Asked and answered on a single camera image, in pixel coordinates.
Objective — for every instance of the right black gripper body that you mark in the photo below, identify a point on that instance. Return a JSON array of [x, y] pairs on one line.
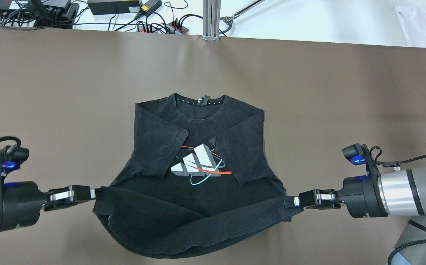
[[362, 197]]

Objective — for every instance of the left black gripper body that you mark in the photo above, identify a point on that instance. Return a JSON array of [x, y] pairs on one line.
[[19, 203]]

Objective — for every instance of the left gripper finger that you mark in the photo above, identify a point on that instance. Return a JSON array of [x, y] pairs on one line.
[[82, 193]]

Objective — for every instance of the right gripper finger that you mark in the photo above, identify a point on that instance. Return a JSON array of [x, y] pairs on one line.
[[308, 200]]

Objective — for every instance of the black graphic t-shirt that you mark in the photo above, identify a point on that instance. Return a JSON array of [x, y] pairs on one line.
[[197, 180]]

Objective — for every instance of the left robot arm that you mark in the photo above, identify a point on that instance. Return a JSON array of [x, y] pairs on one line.
[[21, 203]]

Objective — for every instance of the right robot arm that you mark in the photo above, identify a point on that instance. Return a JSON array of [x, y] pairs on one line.
[[385, 190]]

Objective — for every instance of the white folded t-shirt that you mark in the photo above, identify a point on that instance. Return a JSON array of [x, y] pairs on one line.
[[412, 20]]

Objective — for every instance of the black power adapter brick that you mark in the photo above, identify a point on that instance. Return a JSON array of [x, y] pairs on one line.
[[105, 7]]

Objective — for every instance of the grey power strip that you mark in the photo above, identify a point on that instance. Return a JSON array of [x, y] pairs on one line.
[[168, 29]]

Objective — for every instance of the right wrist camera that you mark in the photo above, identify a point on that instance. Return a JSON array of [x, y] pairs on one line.
[[355, 154]]

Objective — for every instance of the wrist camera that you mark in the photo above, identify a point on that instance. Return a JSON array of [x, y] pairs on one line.
[[13, 158], [355, 154]]

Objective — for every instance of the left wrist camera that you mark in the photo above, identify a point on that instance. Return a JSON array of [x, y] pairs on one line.
[[13, 158]]

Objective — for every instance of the aluminium frame post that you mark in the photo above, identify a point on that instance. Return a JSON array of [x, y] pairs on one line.
[[211, 17]]

